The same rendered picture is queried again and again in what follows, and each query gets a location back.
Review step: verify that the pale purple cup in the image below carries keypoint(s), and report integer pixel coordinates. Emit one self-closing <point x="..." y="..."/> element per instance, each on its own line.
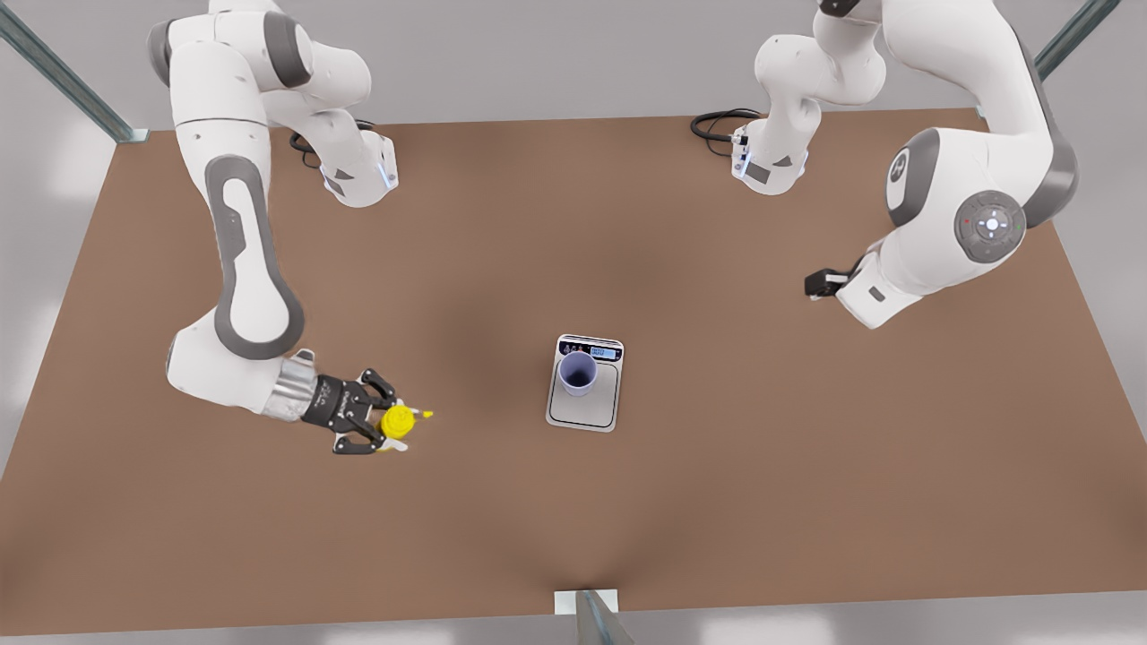
<point x="577" y="374"/>

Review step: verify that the yellow capped sauce bottle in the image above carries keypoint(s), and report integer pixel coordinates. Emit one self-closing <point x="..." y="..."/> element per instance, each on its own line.
<point x="398" y="421"/>

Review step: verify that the silver kitchen scale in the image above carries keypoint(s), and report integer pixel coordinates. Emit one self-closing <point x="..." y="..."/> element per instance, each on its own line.
<point x="584" y="408"/>

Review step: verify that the silver frame post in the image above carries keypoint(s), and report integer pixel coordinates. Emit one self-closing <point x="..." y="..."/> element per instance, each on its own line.
<point x="1071" y="36"/>
<point x="63" y="76"/>
<point x="593" y="618"/>

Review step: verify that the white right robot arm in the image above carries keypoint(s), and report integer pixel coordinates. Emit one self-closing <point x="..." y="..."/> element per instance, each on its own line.
<point x="240" y="269"/>

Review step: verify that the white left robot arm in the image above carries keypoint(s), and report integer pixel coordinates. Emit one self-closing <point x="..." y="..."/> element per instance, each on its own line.
<point x="968" y="161"/>

